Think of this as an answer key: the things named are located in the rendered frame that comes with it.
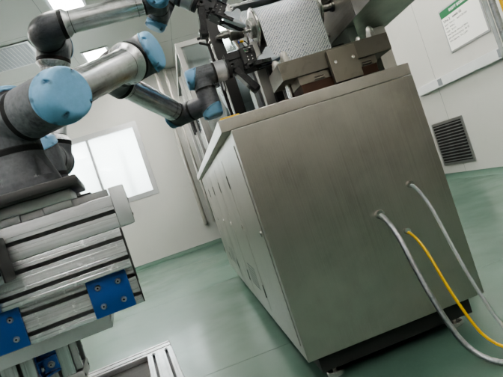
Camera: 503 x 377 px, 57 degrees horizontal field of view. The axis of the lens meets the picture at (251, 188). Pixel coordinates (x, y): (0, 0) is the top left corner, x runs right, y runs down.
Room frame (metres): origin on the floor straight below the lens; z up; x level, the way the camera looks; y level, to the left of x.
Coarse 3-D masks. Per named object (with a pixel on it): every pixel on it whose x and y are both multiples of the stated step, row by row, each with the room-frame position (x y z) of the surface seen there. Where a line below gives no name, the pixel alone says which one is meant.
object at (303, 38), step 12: (300, 24) 1.75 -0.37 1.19; (312, 24) 1.76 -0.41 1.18; (264, 36) 1.73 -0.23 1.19; (276, 36) 1.74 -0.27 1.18; (288, 36) 1.75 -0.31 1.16; (300, 36) 1.75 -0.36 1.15; (312, 36) 1.76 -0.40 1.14; (324, 36) 1.77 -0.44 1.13; (276, 48) 1.74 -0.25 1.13; (288, 48) 1.74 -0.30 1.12; (300, 48) 1.75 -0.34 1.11; (312, 48) 1.76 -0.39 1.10; (324, 48) 1.76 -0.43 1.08
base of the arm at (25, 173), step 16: (32, 144) 1.02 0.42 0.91; (0, 160) 0.98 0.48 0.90; (16, 160) 0.99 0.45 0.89; (32, 160) 1.00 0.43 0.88; (48, 160) 1.04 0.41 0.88; (0, 176) 0.98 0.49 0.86; (16, 176) 0.97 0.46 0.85; (32, 176) 0.98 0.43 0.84; (48, 176) 1.01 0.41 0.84; (0, 192) 0.97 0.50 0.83
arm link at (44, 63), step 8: (64, 40) 1.61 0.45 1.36; (64, 48) 1.64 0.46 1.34; (72, 48) 1.71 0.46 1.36; (40, 56) 1.62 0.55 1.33; (48, 56) 1.61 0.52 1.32; (56, 56) 1.62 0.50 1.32; (64, 56) 1.64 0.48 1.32; (72, 56) 1.74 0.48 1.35; (40, 64) 1.63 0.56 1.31; (48, 64) 1.62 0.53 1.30; (56, 64) 1.63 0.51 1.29; (64, 64) 1.65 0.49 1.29; (64, 128) 1.65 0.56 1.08; (56, 136) 1.61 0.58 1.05; (64, 136) 1.64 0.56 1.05; (64, 144) 1.63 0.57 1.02; (72, 160) 1.67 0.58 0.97; (72, 168) 1.68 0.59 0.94
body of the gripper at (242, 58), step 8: (240, 48) 1.68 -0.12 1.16; (248, 48) 1.70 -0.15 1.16; (224, 56) 1.69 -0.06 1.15; (232, 56) 1.70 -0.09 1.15; (240, 56) 1.70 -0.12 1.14; (248, 56) 1.70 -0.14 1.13; (232, 64) 1.72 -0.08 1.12; (240, 64) 1.70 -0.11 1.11; (248, 64) 1.69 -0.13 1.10; (232, 72) 1.68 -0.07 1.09; (248, 72) 1.73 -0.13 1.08
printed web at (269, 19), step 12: (288, 0) 1.79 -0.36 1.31; (300, 0) 1.77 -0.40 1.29; (312, 0) 1.77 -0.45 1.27; (264, 12) 1.74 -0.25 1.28; (276, 12) 1.74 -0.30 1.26; (288, 12) 1.75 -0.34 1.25; (300, 12) 1.76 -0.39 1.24; (312, 12) 1.76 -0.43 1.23; (264, 24) 1.73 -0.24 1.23; (276, 24) 1.74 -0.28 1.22; (288, 24) 1.75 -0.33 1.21
